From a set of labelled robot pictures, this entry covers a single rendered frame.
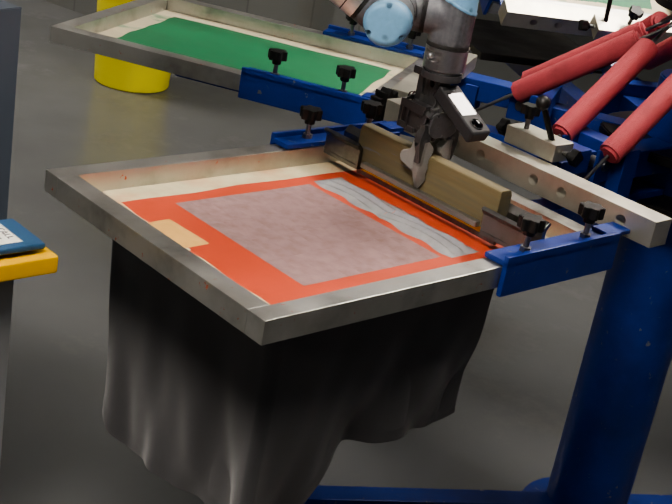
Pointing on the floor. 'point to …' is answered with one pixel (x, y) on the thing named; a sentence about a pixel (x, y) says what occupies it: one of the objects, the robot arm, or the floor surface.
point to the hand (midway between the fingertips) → (428, 181)
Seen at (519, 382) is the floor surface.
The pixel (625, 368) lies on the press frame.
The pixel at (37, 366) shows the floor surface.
